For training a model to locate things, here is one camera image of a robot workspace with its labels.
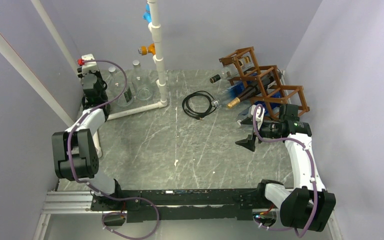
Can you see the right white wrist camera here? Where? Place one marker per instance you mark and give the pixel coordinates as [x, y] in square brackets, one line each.
[257, 112]

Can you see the brown bottle gold foil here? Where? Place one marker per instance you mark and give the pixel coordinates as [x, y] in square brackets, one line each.
[253, 86]

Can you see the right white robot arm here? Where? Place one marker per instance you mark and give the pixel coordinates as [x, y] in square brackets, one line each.
[309, 205]

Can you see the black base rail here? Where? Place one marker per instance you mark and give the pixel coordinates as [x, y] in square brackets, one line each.
[137, 206]

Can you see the white PVC pipe frame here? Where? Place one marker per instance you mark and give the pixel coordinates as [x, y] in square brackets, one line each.
[13, 57]

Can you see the clear bottle green label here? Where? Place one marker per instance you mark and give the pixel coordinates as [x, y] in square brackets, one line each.
[141, 82]

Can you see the brown wooden wine rack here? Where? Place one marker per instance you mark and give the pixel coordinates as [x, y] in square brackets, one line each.
[278, 94]

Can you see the blue pipe-mounted fitting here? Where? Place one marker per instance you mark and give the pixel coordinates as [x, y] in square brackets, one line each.
[147, 15]

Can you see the clear bottle white cap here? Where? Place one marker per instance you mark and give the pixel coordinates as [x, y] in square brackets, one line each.
[116, 85]

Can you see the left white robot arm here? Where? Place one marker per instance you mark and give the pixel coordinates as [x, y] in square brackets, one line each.
[74, 152]

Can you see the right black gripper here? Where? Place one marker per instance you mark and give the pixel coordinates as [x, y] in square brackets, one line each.
[249, 142]

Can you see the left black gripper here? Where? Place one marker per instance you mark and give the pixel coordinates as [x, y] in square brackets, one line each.
[97, 73]

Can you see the rear blue square bottle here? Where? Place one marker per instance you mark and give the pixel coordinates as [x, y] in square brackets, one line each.
[227, 95]

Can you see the orange pipe-mounted fitting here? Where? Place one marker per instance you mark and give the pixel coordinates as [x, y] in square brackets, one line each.
[145, 50]

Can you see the front blue Blue Dash bottle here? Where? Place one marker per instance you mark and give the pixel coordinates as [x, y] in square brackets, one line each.
[242, 115]

